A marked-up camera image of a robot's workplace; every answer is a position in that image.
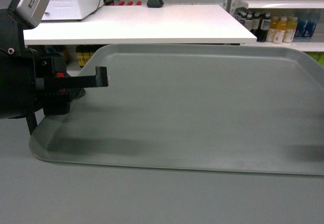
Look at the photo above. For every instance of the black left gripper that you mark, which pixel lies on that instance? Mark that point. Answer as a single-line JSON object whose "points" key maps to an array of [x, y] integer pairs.
{"points": [[63, 88]]}

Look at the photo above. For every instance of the grey rectangular serving tray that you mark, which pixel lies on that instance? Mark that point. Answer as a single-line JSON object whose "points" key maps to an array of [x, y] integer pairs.
{"points": [[194, 107]]}

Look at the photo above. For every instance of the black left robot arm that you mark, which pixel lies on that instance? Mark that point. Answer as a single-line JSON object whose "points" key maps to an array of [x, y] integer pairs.
{"points": [[31, 81]]}

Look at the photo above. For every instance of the white checkout counter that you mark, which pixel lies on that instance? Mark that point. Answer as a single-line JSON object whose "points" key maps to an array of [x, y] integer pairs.
{"points": [[187, 24]]}

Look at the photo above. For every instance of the red cap sauce bottles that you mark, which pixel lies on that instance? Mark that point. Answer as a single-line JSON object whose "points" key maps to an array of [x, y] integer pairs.
{"points": [[121, 3]]}

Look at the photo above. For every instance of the black table leg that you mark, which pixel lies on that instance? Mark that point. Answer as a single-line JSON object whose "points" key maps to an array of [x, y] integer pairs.
{"points": [[31, 122]]}

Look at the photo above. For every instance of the white cash register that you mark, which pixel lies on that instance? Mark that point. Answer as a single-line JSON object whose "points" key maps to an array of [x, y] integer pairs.
{"points": [[73, 1]]}

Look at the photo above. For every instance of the dark tea bottle right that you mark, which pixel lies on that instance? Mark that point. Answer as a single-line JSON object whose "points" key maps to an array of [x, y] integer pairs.
{"points": [[264, 27]]}

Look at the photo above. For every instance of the yellow juice bottle front left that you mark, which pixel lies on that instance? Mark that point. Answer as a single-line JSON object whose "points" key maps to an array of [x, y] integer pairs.
{"points": [[280, 31]]}

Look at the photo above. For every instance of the yellow juice bottle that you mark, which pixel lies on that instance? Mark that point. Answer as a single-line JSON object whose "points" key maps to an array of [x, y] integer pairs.
{"points": [[280, 31], [290, 30]]}

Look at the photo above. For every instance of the yellow juice bottle front right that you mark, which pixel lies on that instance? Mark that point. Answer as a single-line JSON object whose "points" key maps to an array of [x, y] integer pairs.
{"points": [[290, 30]]}

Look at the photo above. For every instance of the blue drink bottle left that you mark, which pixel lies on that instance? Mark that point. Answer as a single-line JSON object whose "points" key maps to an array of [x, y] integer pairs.
{"points": [[302, 19]]}

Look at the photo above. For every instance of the blue drink bottle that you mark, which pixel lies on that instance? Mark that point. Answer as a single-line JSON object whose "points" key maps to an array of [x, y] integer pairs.
{"points": [[302, 19], [312, 23]]}

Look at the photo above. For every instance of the blue drink bottle right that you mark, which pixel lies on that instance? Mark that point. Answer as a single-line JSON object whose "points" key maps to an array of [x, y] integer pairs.
{"points": [[312, 23]]}

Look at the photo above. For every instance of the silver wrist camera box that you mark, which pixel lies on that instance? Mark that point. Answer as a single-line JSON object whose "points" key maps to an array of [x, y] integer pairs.
{"points": [[30, 12]]}

